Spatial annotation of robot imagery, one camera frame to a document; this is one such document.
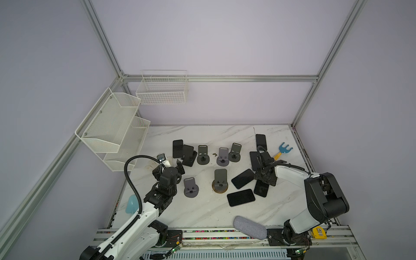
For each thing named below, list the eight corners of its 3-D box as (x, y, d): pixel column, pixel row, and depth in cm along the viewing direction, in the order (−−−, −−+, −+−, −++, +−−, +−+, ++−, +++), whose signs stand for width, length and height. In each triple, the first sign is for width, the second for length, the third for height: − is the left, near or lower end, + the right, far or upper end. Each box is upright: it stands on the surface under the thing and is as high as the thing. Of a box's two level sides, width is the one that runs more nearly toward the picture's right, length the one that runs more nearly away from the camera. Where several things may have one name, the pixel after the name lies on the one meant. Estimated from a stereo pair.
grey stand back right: (228, 160, 104) (229, 150, 95) (231, 152, 108) (233, 142, 99) (238, 163, 102) (240, 154, 94) (241, 155, 106) (243, 145, 98)
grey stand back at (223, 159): (216, 166, 101) (217, 157, 93) (216, 155, 106) (217, 146, 98) (228, 166, 101) (229, 157, 93) (227, 155, 106) (228, 146, 98)
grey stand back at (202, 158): (198, 164, 101) (197, 155, 93) (199, 154, 107) (198, 144, 98) (209, 164, 101) (208, 155, 93) (209, 154, 107) (209, 144, 98)
